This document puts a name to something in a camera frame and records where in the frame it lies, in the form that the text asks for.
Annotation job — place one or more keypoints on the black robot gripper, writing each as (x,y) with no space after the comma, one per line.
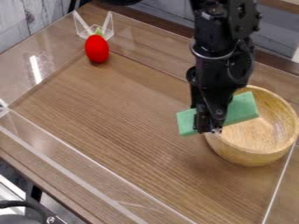
(222,71)

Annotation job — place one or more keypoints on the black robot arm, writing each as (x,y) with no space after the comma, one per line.
(234,16)

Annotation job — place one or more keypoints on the clear acrylic tray wall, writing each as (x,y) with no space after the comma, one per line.
(86,186)

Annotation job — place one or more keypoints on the light wooden bowl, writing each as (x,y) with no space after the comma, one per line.
(259,141)

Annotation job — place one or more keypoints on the green rectangular block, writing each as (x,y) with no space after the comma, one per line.
(242,110)

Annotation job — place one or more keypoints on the black metal table bracket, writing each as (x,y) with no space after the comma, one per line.
(38,211)

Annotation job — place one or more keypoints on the red toy strawberry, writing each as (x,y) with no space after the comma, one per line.
(96,47)

